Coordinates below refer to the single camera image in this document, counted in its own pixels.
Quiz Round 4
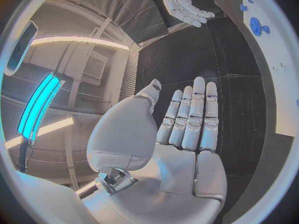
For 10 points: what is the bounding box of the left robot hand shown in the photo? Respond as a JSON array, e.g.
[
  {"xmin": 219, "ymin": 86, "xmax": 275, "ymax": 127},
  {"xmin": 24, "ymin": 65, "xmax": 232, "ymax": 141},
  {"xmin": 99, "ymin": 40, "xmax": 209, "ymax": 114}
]
[{"xmin": 81, "ymin": 76, "xmax": 228, "ymax": 224}]

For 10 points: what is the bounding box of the glowing light bar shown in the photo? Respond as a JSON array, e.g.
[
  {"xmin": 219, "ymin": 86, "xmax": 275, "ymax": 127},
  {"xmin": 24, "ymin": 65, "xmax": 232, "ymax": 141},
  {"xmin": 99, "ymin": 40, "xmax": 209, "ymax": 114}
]
[{"xmin": 16, "ymin": 71, "xmax": 66, "ymax": 147}]

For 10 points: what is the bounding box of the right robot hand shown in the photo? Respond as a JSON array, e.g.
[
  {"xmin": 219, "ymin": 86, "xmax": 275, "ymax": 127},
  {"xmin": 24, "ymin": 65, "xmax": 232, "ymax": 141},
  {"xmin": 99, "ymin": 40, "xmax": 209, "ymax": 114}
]
[{"xmin": 154, "ymin": 0, "xmax": 216, "ymax": 28}]

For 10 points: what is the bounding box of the white task board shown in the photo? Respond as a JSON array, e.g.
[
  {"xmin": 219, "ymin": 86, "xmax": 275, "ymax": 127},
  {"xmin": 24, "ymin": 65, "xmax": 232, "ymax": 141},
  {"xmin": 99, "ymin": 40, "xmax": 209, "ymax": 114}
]
[{"xmin": 235, "ymin": 0, "xmax": 299, "ymax": 138}]

